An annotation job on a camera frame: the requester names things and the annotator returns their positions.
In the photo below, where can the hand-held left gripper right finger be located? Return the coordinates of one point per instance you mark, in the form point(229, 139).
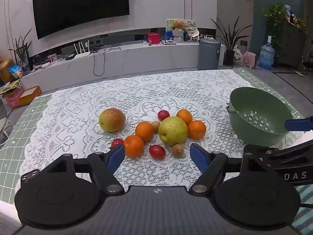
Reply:
point(198, 158)

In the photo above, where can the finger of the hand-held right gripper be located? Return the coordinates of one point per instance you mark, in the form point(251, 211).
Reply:
point(281, 153)
point(297, 124)

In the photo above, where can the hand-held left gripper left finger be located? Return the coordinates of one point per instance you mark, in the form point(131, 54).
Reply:
point(115, 158)

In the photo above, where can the red cherry tomato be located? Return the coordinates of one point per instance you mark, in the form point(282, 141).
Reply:
point(157, 151)
point(163, 114)
point(117, 142)

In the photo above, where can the orange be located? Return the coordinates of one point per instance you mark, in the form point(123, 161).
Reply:
point(144, 131)
point(133, 146)
point(184, 116)
point(196, 129)

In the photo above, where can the brown kiwi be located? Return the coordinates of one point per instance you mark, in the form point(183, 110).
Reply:
point(177, 150)
point(156, 125)

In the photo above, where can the green colander bowl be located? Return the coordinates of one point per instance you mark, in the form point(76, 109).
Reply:
point(259, 107)

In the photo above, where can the teal striped cloth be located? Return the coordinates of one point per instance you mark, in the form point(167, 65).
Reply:
point(304, 205)

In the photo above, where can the white lace tablecloth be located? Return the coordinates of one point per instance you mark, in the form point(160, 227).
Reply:
point(80, 117)

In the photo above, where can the blue water bottle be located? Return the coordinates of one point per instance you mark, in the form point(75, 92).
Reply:
point(266, 57)

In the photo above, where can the grey cabinet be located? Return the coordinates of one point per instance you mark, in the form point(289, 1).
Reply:
point(292, 46)

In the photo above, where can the pink heater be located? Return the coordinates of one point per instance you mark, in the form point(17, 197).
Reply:
point(249, 60)

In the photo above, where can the smartphone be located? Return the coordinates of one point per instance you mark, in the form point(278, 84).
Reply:
point(29, 175)

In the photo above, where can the white plastic bag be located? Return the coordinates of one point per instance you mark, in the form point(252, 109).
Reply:
point(238, 57)

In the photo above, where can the white marble media console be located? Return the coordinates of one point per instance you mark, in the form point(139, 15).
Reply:
point(134, 58)

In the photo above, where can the long-leaf potted plant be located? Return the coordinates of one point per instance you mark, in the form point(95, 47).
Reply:
point(229, 46)

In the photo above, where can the grey trash bin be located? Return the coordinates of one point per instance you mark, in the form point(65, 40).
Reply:
point(209, 55)

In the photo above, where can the orange cardboard box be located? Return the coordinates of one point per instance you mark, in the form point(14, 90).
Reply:
point(30, 95)

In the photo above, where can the leafy green plant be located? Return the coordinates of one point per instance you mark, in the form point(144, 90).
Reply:
point(275, 17)

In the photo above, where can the white router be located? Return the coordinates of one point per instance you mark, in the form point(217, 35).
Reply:
point(82, 52)

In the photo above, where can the pink box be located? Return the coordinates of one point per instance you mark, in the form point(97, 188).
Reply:
point(13, 100)

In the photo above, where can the red box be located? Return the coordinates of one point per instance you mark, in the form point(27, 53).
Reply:
point(153, 39)

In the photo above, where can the blue carton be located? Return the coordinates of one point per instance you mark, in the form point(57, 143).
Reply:
point(169, 36)

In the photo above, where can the teddy bear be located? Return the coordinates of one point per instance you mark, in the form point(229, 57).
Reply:
point(177, 30)

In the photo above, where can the blue snack bag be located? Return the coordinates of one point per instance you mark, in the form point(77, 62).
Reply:
point(16, 71)

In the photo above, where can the golden soft toy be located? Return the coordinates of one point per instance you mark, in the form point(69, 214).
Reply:
point(5, 69)

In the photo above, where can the small potted plant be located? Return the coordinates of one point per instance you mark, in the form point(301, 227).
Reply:
point(22, 51)

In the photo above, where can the black wall television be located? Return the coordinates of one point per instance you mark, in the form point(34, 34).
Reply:
point(80, 5)

